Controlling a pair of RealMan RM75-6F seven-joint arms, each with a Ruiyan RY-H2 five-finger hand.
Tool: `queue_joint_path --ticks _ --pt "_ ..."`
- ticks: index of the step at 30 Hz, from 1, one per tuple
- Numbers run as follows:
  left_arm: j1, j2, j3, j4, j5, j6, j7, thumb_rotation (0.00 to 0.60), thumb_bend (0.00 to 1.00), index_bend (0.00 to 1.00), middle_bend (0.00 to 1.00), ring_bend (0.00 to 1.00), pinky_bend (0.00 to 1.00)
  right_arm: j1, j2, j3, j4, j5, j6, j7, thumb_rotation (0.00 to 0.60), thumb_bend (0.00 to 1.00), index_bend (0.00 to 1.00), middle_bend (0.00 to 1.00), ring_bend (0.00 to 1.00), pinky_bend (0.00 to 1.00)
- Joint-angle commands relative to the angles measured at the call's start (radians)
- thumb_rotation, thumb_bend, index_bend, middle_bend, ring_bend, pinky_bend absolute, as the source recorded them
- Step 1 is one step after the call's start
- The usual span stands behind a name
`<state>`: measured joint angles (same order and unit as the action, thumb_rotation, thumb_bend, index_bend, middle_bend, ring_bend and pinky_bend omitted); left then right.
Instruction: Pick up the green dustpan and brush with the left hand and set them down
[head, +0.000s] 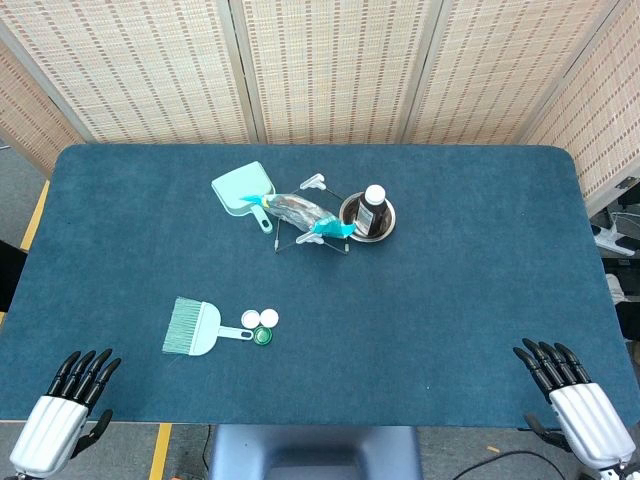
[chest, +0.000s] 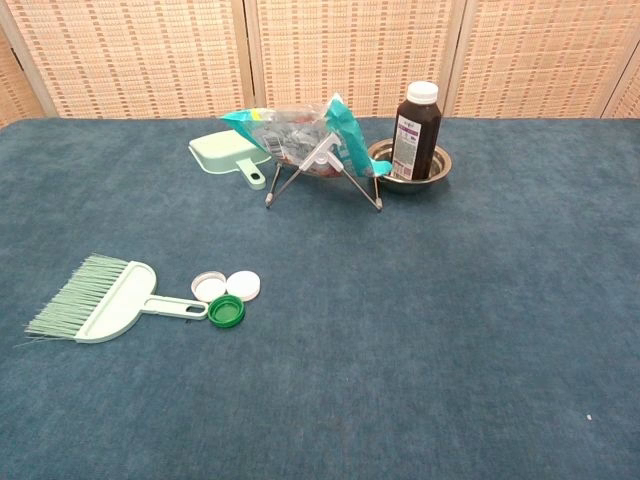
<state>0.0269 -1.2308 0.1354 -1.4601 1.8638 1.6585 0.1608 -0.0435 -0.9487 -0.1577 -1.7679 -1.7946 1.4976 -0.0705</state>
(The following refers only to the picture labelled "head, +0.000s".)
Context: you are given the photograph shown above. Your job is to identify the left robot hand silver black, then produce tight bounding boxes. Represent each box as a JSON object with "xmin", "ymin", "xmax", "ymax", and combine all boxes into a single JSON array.
[{"xmin": 8, "ymin": 348, "xmax": 123, "ymax": 479}]

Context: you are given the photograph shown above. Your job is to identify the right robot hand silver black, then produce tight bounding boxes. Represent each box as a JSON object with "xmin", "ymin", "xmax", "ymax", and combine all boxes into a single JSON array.
[{"xmin": 513, "ymin": 338, "xmax": 632, "ymax": 471}]

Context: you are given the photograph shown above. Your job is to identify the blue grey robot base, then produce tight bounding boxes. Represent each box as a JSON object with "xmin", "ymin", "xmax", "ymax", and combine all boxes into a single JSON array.
[{"xmin": 207, "ymin": 424, "xmax": 424, "ymax": 480}]

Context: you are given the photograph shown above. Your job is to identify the brown bottle white cap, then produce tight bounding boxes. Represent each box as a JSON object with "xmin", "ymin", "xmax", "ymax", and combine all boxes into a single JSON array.
[{"xmin": 353, "ymin": 184, "xmax": 389, "ymax": 236}]

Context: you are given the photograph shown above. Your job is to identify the black equipment stack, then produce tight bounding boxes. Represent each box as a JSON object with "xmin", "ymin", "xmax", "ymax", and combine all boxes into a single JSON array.
[{"xmin": 602, "ymin": 255, "xmax": 640, "ymax": 342}]

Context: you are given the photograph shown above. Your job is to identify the black bulky object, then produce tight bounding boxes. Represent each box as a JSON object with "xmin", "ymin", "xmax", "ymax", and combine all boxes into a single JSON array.
[{"xmin": 0, "ymin": 238, "xmax": 29, "ymax": 314}]

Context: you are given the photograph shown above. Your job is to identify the white power strip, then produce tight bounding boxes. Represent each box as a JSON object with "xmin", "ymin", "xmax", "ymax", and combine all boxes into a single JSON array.
[{"xmin": 591, "ymin": 223, "xmax": 637, "ymax": 258}]

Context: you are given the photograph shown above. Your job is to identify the blue felt table cover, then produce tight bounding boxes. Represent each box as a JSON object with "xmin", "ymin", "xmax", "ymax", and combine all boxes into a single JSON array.
[{"xmin": 0, "ymin": 143, "xmax": 640, "ymax": 430}]

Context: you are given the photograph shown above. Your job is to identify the steel bowl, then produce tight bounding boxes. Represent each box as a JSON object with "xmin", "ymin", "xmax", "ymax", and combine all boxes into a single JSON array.
[{"xmin": 338, "ymin": 191, "xmax": 397, "ymax": 243}]

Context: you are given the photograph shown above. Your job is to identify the bamboo screen panel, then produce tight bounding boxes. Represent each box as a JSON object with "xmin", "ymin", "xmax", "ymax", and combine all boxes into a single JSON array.
[
  {"xmin": 0, "ymin": 0, "xmax": 252, "ymax": 145},
  {"xmin": 405, "ymin": 0, "xmax": 624, "ymax": 146},
  {"xmin": 522, "ymin": 0, "xmax": 640, "ymax": 214},
  {"xmin": 0, "ymin": 39, "xmax": 87, "ymax": 177},
  {"xmin": 238, "ymin": 0, "xmax": 442, "ymax": 146}
]

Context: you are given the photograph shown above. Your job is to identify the mint green dustpan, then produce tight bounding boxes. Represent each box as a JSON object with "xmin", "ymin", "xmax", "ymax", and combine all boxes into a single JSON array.
[{"xmin": 210, "ymin": 160, "xmax": 276, "ymax": 235}]

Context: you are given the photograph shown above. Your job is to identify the clear plastic bag teal ends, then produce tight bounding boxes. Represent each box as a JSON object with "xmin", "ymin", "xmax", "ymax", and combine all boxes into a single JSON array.
[{"xmin": 240, "ymin": 192, "xmax": 357, "ymax": 239}]

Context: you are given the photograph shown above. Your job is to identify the black floor cable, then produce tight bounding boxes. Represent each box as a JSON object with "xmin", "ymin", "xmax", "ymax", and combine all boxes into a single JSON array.
[{"xmin": 452, "ymin": 449, "xmax": 569, "ymax": 480}]

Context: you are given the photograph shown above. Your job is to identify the thin black cable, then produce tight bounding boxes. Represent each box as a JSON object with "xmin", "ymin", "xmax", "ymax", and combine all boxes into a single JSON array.
[{"xmin": 198, "ymin": 425, "xmax": 217, "ymax": 480}]

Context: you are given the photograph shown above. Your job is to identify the black wire rack with clips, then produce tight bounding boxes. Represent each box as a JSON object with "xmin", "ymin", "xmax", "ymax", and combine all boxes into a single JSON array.
[{"xmin": 272, "ymin": 172, "xmax": 352, "ymax": 257}]

